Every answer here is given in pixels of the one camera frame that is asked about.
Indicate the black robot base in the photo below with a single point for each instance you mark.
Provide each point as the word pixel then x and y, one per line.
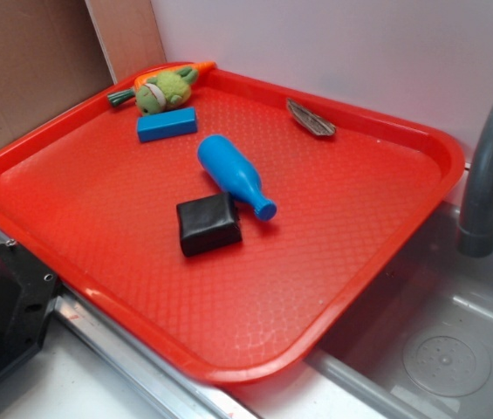
pixel 28 289

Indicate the blue plastic bottle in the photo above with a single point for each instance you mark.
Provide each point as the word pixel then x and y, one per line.
pixel 235 174

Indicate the red plastic tray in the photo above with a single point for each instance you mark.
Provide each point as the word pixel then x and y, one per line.
pixel 98 206

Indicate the black rectangular block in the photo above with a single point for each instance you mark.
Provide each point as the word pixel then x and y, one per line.
pixel 207 224

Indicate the blue rectangular block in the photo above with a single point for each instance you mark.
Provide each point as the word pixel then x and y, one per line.
pixel 166 125

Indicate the grey toy fish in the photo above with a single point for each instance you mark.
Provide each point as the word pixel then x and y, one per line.
pixel 312 122

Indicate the green plush toy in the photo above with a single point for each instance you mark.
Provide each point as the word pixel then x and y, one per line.
pixel 166 91

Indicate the orange toy carrot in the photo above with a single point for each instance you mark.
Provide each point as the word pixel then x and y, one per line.
pixel 117 98

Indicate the grey plastic sink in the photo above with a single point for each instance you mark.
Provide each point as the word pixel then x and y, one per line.
pixel 418 343

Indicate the grey toy faucet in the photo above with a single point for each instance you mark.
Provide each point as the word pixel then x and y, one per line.
pixel 486 170

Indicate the brown cardboard panel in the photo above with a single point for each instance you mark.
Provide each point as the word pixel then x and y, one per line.
pixel 55 54

